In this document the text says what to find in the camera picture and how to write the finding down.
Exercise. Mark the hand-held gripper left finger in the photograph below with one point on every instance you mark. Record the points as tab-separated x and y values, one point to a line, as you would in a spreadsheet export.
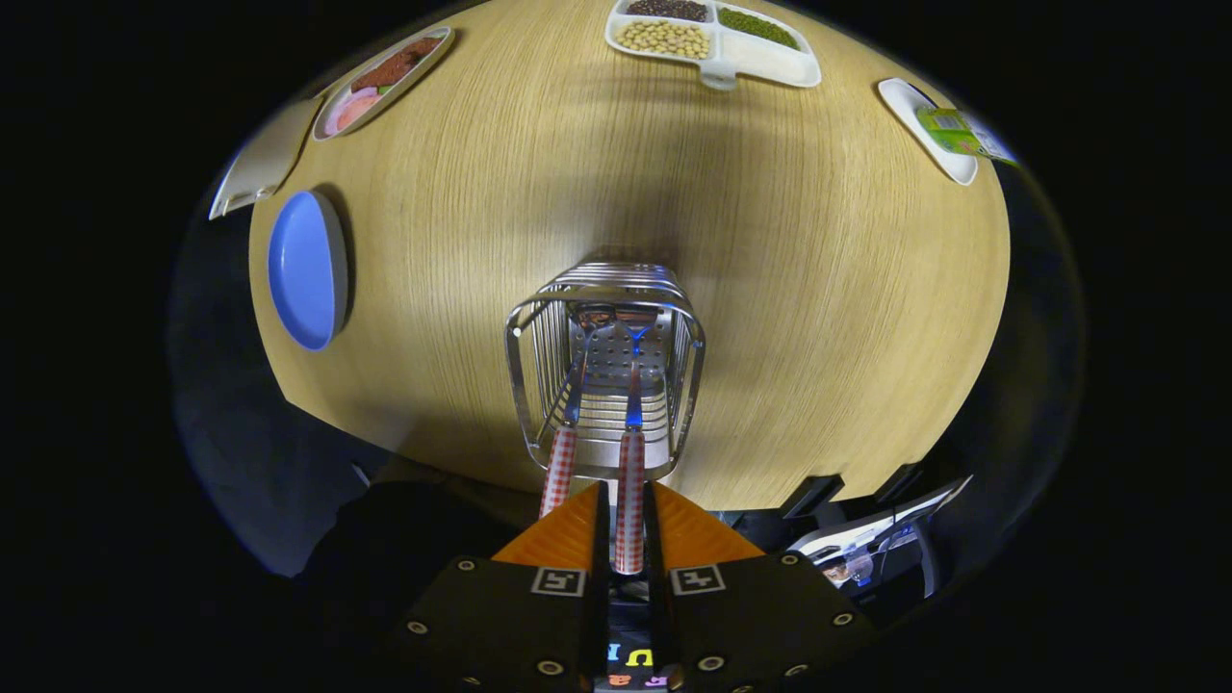
510	626

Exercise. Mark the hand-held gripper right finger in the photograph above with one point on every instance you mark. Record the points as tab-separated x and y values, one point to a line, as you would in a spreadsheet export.
760	626

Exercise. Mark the black table clamp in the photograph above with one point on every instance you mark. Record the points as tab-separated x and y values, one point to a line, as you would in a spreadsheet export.
898	481
811	496

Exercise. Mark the blue round plate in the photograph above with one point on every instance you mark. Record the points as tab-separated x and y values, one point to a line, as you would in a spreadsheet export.
303	269

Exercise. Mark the white toaster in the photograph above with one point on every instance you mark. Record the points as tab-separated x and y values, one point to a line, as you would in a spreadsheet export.
265	159

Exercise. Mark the green label metal bottle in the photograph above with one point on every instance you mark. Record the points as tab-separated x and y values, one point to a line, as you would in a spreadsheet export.
962	135

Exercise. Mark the pale pink ham slice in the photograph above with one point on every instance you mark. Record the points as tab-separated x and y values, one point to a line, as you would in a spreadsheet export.
339	120

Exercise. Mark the small white dish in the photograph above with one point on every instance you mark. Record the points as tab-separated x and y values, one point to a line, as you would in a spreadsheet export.
910	111

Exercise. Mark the white oval food plate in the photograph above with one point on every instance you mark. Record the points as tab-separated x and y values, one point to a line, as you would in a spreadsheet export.
423	72

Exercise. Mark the white divided tray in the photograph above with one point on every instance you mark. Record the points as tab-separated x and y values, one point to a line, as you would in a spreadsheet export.
770	63

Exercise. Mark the brown meat patty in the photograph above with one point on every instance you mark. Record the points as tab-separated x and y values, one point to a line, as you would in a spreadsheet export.
422	46
385	72

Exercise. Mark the yellow soybeans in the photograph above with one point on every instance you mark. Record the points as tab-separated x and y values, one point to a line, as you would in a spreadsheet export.
664	38

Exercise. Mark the green mung beans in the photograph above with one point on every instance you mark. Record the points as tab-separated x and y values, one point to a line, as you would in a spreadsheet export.
758	27

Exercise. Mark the dark red beans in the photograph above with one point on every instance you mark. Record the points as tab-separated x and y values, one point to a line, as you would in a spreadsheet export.
669	9

